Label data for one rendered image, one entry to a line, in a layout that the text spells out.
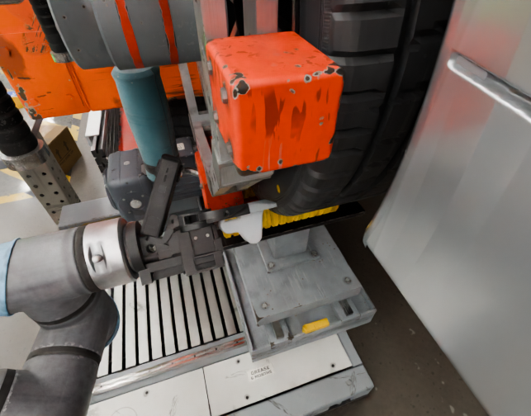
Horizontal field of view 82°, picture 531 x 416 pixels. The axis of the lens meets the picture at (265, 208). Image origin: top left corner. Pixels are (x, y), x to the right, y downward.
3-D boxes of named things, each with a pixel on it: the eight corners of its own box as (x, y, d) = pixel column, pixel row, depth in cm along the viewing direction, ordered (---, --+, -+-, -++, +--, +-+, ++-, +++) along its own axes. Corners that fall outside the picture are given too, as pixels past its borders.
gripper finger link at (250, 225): (283, 234, 46) (224, 249, 44) (275, 196, 46) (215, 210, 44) (289, 235, 43) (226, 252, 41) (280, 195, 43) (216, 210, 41)
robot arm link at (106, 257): (100, 223, 45) (74, 224, 36) (134, 215, 46) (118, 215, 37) (114, 281, 45) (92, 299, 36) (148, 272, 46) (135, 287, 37)
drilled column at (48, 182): (81, 219, 130) (26, 134, 101) (55, 224, 128) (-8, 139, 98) (82, 204, 137) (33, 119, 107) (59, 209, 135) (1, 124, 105)
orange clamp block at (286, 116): (290, 109, 30) (332, 161, 24) (210, 121, 28) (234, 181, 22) (295, 28, 25) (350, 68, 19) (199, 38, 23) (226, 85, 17)
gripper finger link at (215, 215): (247, 215, 45) (188, 229, 44) (244, 203, 45) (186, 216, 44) (252, 215, 41) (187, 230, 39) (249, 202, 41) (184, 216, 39)
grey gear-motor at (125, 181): (248, 229, 116) (244, 152, 91) (134, 257, 107) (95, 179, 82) (237, 197, 128) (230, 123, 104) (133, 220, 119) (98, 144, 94)
